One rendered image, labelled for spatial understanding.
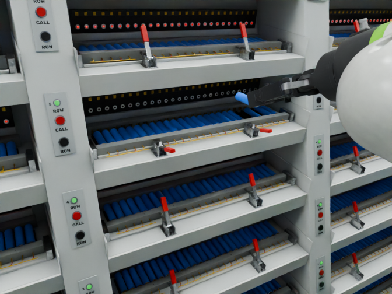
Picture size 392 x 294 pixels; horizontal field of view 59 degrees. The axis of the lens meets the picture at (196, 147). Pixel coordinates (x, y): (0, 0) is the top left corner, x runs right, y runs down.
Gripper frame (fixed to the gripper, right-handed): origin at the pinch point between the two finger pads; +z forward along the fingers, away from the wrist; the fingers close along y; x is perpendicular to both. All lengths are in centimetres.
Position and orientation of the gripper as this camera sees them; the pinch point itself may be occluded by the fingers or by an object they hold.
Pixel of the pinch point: (265, 96)
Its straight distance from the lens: 68.2
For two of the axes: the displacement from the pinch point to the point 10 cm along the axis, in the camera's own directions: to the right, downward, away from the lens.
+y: -8.9, 1.7, -4.3
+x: 1.7, 9.8, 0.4
